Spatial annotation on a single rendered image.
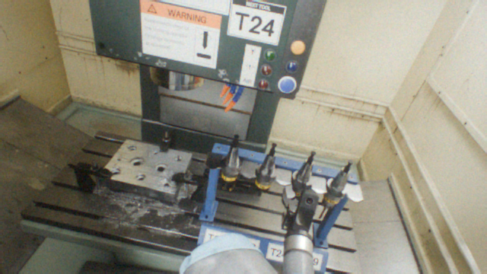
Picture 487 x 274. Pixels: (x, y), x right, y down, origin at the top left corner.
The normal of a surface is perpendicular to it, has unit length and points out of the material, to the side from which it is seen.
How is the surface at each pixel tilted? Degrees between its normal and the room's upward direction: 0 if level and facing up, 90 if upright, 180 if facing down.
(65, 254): 0
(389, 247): 24
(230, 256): 3
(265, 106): 90
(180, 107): 90
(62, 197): 0
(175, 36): 90
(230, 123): 90
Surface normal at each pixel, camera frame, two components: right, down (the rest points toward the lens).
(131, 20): -0.15, 0.59
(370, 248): -0.26, -0.80
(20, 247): 0.54, -0.63
